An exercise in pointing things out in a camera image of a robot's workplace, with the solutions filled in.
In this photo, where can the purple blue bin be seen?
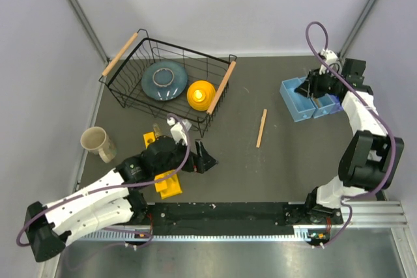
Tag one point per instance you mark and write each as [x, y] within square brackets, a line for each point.
[337, 105]

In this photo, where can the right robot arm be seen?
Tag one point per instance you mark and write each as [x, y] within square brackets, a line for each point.
[371, 158]

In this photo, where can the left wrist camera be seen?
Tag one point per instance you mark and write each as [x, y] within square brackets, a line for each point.
[178, 133]

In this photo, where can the yellow test tube rack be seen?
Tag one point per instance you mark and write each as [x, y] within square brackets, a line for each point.
[169, 187]

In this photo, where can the beige ceramic mug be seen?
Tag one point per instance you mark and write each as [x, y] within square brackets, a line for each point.
[97, 141]

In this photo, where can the blue ceramic plate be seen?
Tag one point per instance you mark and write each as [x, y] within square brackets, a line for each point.
[164, 80]

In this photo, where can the light blue bin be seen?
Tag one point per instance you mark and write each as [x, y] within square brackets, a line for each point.
[300, 108]
[323, 106]

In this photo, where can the glass test tube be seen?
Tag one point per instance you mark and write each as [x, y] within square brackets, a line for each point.
[157, 130]

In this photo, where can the cable duct rail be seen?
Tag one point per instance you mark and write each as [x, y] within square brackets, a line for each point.
[296, 234]

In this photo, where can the wooden test tube clamp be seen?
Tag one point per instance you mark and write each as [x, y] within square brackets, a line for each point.
[261, 128]

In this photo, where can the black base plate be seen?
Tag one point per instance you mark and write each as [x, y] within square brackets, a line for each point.
[226, 218]

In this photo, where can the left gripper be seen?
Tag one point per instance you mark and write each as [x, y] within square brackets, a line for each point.
[204, 162]

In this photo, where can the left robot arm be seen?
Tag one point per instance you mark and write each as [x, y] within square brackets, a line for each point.
[113, 199]

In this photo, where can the light blue bin left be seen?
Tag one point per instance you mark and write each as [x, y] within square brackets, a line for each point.
[300, 108]

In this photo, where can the light blue bin middle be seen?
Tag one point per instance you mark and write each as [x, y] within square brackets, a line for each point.
[323, 106]

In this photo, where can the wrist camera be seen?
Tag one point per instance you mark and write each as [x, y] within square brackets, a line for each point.
[178, 133]
[329, 57]

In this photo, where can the yellow ribbed funnel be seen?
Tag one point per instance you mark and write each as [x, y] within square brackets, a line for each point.
[200, 94]

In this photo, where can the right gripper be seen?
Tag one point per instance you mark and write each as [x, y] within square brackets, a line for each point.
[311, 84]

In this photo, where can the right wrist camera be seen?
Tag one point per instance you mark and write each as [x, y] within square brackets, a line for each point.
[329, 57]

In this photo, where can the black wire dish basket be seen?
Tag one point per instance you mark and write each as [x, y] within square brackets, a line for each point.
[122, 77]

